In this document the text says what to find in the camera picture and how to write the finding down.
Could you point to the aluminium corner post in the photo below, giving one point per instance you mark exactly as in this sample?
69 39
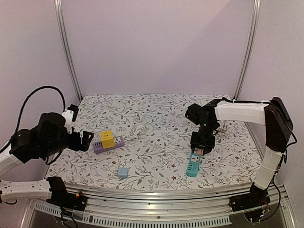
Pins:
249 48
66 48

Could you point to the floral table mat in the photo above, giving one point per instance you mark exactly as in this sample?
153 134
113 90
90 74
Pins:
158 159

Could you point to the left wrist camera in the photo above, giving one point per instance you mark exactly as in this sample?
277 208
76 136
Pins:
70 115

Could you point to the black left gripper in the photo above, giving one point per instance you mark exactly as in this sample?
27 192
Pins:
84 146

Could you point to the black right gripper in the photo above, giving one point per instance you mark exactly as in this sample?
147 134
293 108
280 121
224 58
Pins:
202 144

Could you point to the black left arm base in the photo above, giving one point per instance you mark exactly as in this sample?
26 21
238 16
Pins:
62 198

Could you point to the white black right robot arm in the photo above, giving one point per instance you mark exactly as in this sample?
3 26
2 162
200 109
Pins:
270 115

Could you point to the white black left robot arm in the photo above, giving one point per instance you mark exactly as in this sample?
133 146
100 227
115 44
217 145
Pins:
47 140

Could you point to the aluminium front rail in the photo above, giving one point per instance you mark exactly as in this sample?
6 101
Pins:
197 208

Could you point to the left aluminium corner post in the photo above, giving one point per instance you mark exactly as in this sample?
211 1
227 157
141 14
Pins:
66 48

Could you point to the purple power strip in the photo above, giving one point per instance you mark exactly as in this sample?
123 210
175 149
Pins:
100 147

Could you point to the right aluminium corner post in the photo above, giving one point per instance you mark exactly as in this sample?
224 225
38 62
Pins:
249 48

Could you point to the pink cube adapter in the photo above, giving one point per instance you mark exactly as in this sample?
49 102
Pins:
199 151

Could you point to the teal power strip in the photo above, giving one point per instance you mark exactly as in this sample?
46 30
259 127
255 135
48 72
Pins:
193 165

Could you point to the yellow cube plug adapter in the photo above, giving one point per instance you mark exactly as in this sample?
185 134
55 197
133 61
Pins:
107 139

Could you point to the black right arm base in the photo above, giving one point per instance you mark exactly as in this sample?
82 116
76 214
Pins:
255 198

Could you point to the blue cube adapter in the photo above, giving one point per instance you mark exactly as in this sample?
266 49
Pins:
123 173

